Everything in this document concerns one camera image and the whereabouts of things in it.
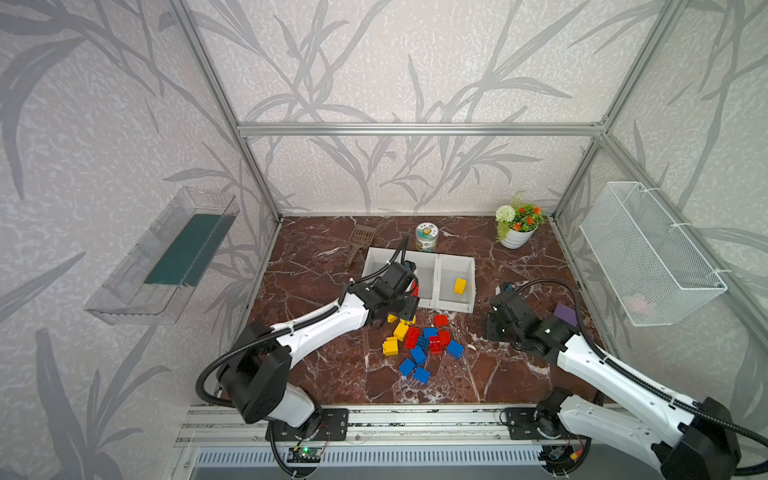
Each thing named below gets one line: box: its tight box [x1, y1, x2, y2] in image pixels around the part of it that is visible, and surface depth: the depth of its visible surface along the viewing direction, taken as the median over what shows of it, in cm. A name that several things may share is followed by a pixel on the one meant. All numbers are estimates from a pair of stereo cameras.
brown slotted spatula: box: [344, 224, 377, 267], surface depth 117 cm
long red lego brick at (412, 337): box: [404, 326, 421, 349], surface depth 88 cm
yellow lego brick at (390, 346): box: [382, 336, 399, 356], surface depth 87 cm
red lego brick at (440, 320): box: [433, 314, 449, 327], surface depth 95 cm
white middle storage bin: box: [404, 250, 439, 308], surface depth 96 cm
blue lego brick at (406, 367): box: [399, 358, 416, 377], surface depth 84 cm
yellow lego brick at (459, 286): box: [454, 278, 467, 295], surface depth 98 cm
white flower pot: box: [501, 226, 539, 250], surface depth 107 cm
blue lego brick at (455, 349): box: [446, 340, 465, 360], surface depth 87 cm
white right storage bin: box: [434, 253, 476, 313], surface depth 98 cm
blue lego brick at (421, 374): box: [414, 366, 431, 384], surface depth 82 cm
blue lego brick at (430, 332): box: [423, 327, 439, 339], surface depth 91 cm
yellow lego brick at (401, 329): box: [393, 319, 409, 341], surface depth 90 cm
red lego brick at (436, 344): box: [429, 334, 445, 355], surface depth 88 cm
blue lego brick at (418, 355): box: [410, 345, 427, 365], surface depth 84 cm
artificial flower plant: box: [495, 201, 544, 242], surface depth 104 cm
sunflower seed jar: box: [415, 222, 439, 252], surface depth 107 cm
